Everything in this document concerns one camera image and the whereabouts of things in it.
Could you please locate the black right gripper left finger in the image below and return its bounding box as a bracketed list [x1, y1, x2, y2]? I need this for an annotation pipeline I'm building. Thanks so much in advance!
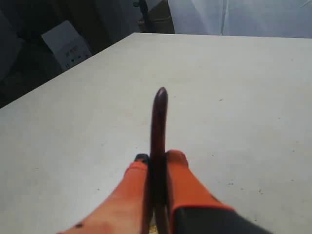
[63, 154, 149, 234]

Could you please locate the dark red wooden spoon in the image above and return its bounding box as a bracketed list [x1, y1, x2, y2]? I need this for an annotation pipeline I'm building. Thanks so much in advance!
[149, 87, 170, 234]

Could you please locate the white cardboard box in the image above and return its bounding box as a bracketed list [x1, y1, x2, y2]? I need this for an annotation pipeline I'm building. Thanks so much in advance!
[41, 20, 92, 72]

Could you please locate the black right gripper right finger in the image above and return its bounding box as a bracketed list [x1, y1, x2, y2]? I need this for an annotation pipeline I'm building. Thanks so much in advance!
[166, 150, 268, 234]

